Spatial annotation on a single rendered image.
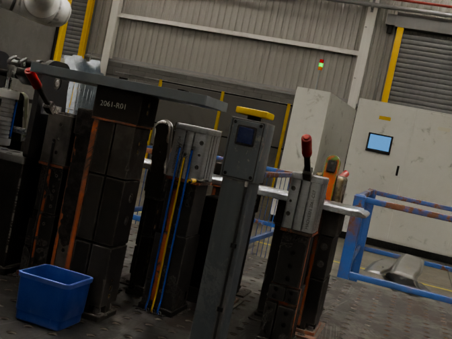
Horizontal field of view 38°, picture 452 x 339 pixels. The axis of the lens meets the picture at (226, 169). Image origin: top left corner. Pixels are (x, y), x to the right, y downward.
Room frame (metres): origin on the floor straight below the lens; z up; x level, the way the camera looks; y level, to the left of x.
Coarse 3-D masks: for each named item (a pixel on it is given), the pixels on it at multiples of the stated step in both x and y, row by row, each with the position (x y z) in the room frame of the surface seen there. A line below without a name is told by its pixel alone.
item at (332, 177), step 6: (330, 156) 1.64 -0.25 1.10; (336, 156) 1.64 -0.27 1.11; (330, 162) 1.63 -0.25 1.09; (336, 162) 1.63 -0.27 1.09; (324, 168) 1.63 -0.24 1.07; (330, 168) 1.63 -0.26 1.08; (336, 168) 1.63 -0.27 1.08; (324, 174) 1.63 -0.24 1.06; (330, 174) 1.63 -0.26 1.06; (336, 174) 1.62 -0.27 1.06; (330, 180) 1.62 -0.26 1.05; (330, 186) 1.62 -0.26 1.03; (330, 192) 1.61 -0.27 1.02; (330, 198) 1.61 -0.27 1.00
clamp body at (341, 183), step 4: (320, 172) 1.64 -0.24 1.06; (340, 176) 1.65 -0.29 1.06; (336, 180) 1.62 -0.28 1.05; (340, 180) 1.62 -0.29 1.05; (344, 180) 1.65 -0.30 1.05; (336, 184) 1.62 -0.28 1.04; (340, 184) 1.62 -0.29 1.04; (344, 184) 1.66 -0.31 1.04; (336, 188) 1.62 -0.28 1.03; (340, 188) 1.62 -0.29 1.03; (344, 188) 1.69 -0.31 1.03; (336, 192) 1.62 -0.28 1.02; (340, 192) 1.62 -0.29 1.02; (344, 192) 1.71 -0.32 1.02; (336, 196) 1.62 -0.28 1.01; (340, 196) 1.63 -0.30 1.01; (332, 200) 1.62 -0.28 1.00; (336, 200) 1.62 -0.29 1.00; (340, 200) 1.65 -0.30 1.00; (312, 244) 1.64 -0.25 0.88; (308, 264) 1.64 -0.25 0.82; (304, 280) 1.64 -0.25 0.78
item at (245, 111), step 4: (236, 108) 1.19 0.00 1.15; (240, 108) 1.19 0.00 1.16; (244, 108) 1.19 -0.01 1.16; (248, 108) 1.18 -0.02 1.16; (240, 112) 1.19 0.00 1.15; (244, 112) 1.19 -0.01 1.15; (248, 112) 1.18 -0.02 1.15; (252, 112) 1.18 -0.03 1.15; (256, 112) 1.18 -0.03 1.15; (260, 112) 1.18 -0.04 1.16; (264, 112) 1.17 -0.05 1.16; (268, 112) 1.18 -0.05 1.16; (248, 116) 1.20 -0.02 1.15; (252, 116) 1.20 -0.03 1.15; (256, 116) 1.19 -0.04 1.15; (260, 116) 1.18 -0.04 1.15; (264, 116) 1.17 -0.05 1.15; (268, 116) 1.19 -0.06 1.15; (272, 116) 1.22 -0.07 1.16; (256, 120) 1.20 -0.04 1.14; (260, 120) 1.21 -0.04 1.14
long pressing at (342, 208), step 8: (216, 176) 1.58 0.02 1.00; (216, 184) 1.47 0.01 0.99; (264, 192) 1.44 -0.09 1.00; (272, 192) 1.44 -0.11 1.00; (280, 192) 1.44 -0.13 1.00; (328, 200) 1.55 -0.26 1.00; (328, 208) 1.40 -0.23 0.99; (336, 208) 1.40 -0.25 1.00; (344, 208) 1.40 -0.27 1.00; (352, 208) 1.47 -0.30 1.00; (360, 208) 1.52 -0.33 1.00; (352, 216) 1.39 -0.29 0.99; (360, 216) 1.40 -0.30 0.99
